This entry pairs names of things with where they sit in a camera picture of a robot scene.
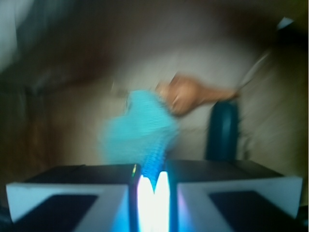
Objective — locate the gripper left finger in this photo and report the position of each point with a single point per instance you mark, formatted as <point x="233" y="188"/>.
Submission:
<point x="76" y="198"/>

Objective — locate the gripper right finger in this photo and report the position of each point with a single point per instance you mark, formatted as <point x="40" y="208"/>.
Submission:
<point x="233" y="196"/>

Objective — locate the light blue cloth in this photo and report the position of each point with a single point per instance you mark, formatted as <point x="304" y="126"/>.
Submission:
<point x="142" y="134"/>

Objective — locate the orange spiral seashell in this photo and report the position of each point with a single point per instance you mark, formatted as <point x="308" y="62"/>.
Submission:
<point x="185" y="93"/>

